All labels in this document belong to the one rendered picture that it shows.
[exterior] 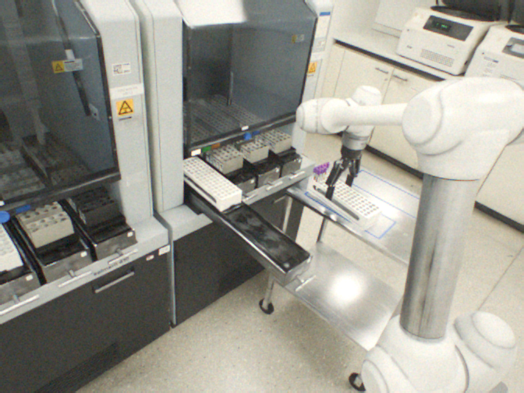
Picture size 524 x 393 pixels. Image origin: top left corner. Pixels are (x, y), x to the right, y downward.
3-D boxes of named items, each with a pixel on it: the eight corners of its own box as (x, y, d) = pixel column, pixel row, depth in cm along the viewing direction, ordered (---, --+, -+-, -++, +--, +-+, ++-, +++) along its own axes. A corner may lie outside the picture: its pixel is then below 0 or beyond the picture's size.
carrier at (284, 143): (287, 146, 180) (289, 135, 177) (290, 148, 179) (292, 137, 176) (270, 153, 174) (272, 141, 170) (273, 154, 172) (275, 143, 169)
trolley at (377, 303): (256, 308, 203) (279, 186, 153) (306, 266, 232) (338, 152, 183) (362, 398, 172) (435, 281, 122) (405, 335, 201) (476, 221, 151)
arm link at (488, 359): (500, 392, 101) (549, 348, 88) (448, 412, 95) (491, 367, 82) (458, 339, 113) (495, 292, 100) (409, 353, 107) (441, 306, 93)
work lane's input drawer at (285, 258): (167, 186, 157) (166, 168, 152) (194, 175, 166) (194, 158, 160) (292, 297, 120) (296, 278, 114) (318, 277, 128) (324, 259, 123)
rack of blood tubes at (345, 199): (305, 189, 153) (308, 177, 150) (321, 182, 159) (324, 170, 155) (362, 231, 137) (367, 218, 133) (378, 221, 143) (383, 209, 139)
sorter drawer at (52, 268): (-21, 175, 147) (-29, 156, 142) (19, 165, 155) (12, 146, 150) (52, 294, 110) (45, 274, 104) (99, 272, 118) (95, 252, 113)
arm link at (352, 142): (375, 133, 131) (369, 148, 135) (355, 122, 136) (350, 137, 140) (359, 139, 126) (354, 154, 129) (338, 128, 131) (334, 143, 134)
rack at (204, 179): (175, 175, 153) (175, 162, 149) (195, 168, 159) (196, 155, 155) (221, 214, 137) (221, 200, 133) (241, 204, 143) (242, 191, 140)
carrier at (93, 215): (118, 211, 129) (115, 197, 125) (120, 214, 128) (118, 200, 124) (83, 224, 122) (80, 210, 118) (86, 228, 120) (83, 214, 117)
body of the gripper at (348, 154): (353, 153, 130) (346, 175, 135) (368, 146, 135) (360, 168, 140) (337, 143, 134) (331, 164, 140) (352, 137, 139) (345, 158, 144)
